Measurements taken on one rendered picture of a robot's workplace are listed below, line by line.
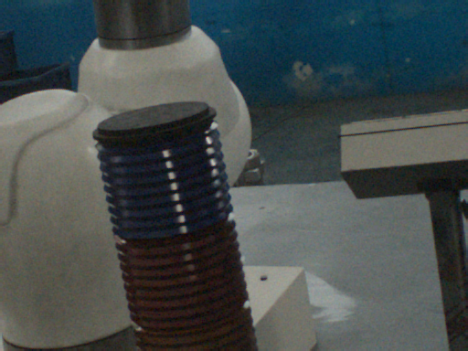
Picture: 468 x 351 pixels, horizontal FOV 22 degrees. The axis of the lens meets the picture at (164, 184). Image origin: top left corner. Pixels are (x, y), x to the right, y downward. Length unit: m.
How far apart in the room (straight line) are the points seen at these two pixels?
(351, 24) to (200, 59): 5.67
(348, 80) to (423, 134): 5.87
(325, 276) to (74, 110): 0.59
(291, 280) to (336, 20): 5.64
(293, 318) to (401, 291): 0.22
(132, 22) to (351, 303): 0.48
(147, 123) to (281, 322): 0.75
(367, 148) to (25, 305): 0.35
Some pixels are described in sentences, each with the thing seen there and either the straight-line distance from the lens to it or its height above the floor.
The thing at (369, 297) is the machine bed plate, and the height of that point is 0.80.
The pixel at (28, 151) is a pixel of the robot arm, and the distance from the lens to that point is 1.06.
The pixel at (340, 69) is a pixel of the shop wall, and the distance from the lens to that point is 6.95.
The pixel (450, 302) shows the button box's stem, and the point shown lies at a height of 0.91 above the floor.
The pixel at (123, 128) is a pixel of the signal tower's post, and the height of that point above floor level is 1.22.
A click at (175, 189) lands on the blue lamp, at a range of 0.54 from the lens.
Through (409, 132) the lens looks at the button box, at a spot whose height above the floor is 1.07.
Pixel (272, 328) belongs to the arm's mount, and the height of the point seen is 0.86.
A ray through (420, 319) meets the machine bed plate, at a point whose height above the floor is 0.80.
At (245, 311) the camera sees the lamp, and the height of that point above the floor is 1.12.
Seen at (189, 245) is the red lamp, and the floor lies 1.16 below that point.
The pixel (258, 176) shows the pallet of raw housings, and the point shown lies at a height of 0.50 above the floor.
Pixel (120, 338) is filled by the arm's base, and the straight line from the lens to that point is 1.12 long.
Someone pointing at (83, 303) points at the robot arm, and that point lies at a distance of 1.09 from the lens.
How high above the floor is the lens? 1.32
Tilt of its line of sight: 13 degrees down
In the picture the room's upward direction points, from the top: 11 degrees counter-clockwise
